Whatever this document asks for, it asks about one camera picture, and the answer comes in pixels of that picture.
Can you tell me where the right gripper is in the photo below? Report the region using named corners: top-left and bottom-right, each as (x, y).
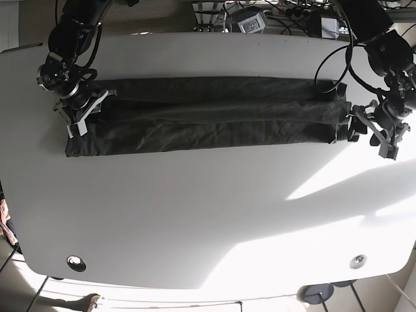
top-left (36, 63), bottom-right (117, 126)

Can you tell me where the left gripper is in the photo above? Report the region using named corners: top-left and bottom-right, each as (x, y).
top-left (336, 99), bottom-right (411, 147)

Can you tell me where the black T-shirt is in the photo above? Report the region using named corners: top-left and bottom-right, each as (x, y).
top-left (65, 77), bottom-right (352, 157)

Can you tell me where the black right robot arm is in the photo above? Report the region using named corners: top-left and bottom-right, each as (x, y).
top-left (36, 1), bottom-right (112, 138)

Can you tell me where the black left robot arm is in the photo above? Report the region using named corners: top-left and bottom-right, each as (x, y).
top-left (337, 1), bottom-right (415, 159)

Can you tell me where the grey power adapter box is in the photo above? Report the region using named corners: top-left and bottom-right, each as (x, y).
top-left (320, 17), bottom-right (339, 40)

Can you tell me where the right table grommet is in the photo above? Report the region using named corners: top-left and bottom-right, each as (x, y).
top-left (349, 254), bottom-right (367, 270)

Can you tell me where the table grommet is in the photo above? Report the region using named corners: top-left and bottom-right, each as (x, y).
top-left (349, 254), bottom-right (367, 270)
top-left (66, 255), bottom-right (86, 272)

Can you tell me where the grey socket box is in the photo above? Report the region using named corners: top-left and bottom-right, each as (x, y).
top-left (232, 6), bottom-right (267, 34)

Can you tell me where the left table grommet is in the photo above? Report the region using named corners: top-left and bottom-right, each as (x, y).
top-left (66, 255), bottom-right (86, 272)

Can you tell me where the round black stand base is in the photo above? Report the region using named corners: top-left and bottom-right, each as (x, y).
top-left (296, 283), bottom-right (334, 305)

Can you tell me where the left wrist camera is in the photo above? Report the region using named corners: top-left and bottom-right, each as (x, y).
top-left (378, 144), bottom-right (398, 161)

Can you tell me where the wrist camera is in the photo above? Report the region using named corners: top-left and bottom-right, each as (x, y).
top-left (378, 144), bottom-right (398, 161)
top-left (66, 120), bottom-right (88, 138)

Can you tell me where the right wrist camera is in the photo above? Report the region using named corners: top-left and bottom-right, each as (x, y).
top-left (66, 120), bottom-right (88, 138)

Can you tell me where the black looping arm cable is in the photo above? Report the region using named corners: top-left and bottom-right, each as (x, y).
top-left (313, 42), bottom-right (355, 96)

